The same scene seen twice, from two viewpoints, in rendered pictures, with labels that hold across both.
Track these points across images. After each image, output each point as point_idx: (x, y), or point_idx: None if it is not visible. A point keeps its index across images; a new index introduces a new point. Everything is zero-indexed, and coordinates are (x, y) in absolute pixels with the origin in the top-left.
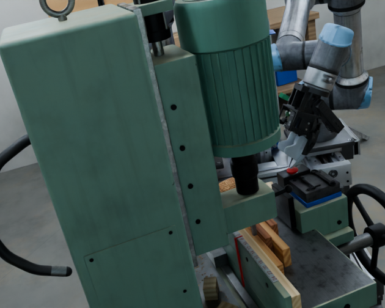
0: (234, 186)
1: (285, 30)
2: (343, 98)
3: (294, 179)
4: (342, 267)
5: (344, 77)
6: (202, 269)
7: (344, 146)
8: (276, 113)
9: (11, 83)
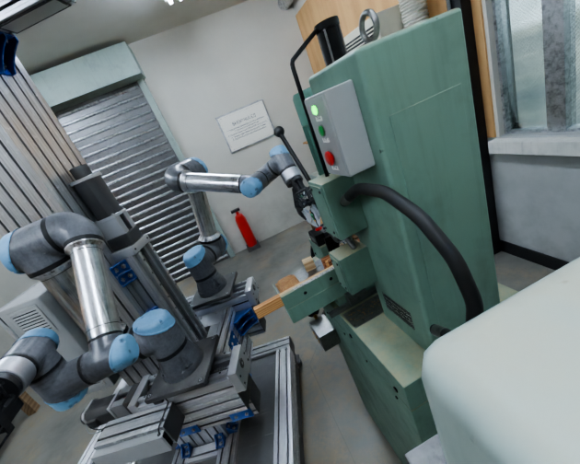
0: (295, 280)
1: (235, 175)
2: (218, 249)
3: (324, 231)
4: None
5: (213, 235)
6: (366, 308)
7: (236, 276)
8: None
9: (465, 44)
